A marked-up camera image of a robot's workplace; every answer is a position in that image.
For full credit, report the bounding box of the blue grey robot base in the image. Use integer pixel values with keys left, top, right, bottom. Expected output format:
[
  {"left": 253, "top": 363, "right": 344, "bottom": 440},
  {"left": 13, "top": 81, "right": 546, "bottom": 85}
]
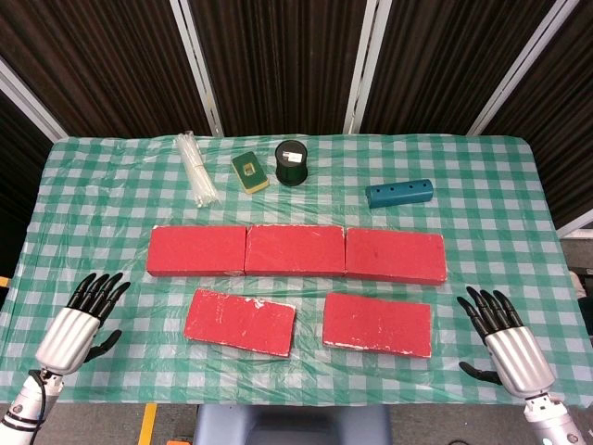
[{"left": 192, "top": 403, "right": 393, "bottom": 445}]

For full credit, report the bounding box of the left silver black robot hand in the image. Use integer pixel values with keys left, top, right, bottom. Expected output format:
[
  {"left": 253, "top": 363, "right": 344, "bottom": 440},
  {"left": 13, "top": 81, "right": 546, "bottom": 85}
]
[{"left": 34, "top": 272, "right": 132, "bottom": 375}]

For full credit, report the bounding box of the dark corrugated partition panel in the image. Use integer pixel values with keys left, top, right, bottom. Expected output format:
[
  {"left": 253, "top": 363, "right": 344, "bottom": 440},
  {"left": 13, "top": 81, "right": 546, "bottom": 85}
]
[
  {"left": 0, "top": 0, "right": 214, "bottom": 139},
  {"left": 189, "top": 0, "right": 372, "bottom": 137},
  {"left": 359, "top": 0, "right": 564, "bottom": 135},
  {"left": 481, "top": 0, "right": 593, "bottom": 231},
  {"left": 0, "top": 87, "right": 57, "bottom": 279}
]

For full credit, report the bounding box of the green white checkered tablecloth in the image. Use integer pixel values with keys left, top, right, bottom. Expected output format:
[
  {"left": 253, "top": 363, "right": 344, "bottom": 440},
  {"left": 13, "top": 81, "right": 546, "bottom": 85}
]
[{"left": 0, "top": 133, "right": 593, "bottom": 407}]

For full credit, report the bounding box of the blue perforated cylinder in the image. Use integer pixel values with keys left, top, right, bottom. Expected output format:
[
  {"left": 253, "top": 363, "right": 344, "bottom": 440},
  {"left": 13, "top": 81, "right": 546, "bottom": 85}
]
[{"left": 364, "top": 178, "right": 435, "bottom": 210}]

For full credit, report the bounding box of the green yellow sponge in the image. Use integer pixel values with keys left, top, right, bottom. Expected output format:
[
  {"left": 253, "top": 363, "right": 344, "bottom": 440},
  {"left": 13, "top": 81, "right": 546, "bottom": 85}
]
[{"left": 231, "top": 151, "right": 271, "bottom": 195}]

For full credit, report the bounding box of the dark green cylindrical container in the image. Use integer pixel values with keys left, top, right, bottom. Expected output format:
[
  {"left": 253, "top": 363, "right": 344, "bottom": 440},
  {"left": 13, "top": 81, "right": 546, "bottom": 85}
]
[{"left": 273, "top": 140, "right": 309, "bottom": 188}]

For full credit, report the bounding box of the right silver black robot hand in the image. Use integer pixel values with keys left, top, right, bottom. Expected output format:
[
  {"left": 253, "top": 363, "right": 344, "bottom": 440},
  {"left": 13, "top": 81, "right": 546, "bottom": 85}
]
[{"left": 456, "top": 286, "right": 557, "bottom": 399}]

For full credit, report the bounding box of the chipped red brick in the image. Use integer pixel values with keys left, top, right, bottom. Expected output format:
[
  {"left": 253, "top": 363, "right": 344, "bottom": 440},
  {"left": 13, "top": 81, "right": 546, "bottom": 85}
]
[{"left": 322, "top": 292, "right": 434, "bottom": 361}]

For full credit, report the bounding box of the bundle of white plastic tubes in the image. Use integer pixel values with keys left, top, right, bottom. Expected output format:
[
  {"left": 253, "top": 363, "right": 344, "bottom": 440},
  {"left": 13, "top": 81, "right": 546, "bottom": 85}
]
[{"left": 174, "top": 132, "right": 220, "bottom": 210}]

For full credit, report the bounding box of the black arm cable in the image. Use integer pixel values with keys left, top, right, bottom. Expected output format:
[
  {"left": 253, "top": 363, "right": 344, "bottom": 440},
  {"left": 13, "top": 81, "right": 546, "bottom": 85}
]
[{"left": 27, "top": 369, "right": 52, "bottom": 426}]

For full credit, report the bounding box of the white partition frame post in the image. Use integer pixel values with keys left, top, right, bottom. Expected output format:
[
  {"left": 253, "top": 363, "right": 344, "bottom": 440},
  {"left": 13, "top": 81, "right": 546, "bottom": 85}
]
[
  {"left": 466, "top": 0, "right": 585, "bottom": 136},
  {"left": 343, "top": 0, "right": 395, "bottom": 135},
  {"left": 555, "top": 210, "right": 593, "bottom": 238},
  {"left": 0, "top": 55, "right": 69, "bottom": 140},
  {"left": 169, "top": 0, "right": 224, "bottom": 137}
]

